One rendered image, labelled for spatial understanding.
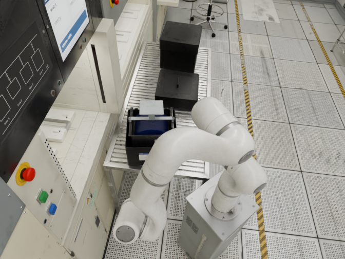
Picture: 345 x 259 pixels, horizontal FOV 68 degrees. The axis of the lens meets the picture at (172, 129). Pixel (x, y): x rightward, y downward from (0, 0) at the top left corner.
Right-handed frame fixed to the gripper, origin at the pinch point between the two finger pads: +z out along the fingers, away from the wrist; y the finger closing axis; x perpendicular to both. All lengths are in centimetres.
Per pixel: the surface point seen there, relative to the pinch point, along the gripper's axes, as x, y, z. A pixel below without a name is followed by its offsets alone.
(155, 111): 6.5, 29.6, 24.1
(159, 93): 8, 34, 68
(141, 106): 13.6, 28.9, 26.5
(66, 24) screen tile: 46, 51, -10
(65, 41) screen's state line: 44, 46, -11
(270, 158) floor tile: -113, 14, 131
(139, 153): 5.3, 5.3, 26.7
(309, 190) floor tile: -146, 6, 105
